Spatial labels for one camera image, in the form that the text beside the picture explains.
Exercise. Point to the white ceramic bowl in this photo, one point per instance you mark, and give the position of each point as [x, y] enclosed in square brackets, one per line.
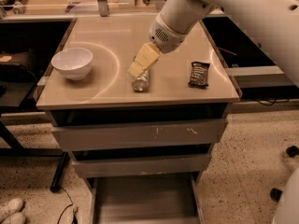
[73, 63]

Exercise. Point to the black table leg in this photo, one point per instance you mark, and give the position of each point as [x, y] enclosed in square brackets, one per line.
[55, 184]

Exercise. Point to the black chair caster upper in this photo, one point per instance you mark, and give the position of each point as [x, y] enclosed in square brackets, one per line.
[292, 151]

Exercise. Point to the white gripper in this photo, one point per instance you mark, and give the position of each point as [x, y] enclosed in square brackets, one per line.
[167, 38]

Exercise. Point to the white shoe lower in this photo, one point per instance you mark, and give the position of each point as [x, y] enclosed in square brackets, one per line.
[17, 218]

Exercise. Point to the silver redbull can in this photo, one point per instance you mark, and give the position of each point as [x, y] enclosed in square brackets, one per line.
[142, 82]

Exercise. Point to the black chair caster lower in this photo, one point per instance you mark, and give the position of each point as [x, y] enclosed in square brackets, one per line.
[275, 194]

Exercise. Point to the grey metal post left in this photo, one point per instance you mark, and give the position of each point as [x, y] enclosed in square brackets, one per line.
[103, 8]

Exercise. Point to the black snack bar packet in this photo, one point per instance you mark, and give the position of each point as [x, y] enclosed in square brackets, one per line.
[199, 75]

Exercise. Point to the black chair caster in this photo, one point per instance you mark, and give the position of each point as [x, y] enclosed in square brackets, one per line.
[275, 194]
[292, 151]

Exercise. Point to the grey open bottom drawer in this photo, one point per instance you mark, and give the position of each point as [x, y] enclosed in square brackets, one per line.
[145, 199]

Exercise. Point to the grey middle drawer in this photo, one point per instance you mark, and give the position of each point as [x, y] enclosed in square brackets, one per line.
[142, 166]

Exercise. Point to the grey top drawer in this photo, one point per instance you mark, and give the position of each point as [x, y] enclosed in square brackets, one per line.
[134, 135]

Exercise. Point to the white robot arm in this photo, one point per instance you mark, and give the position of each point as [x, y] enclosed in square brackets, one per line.
[250, 180]

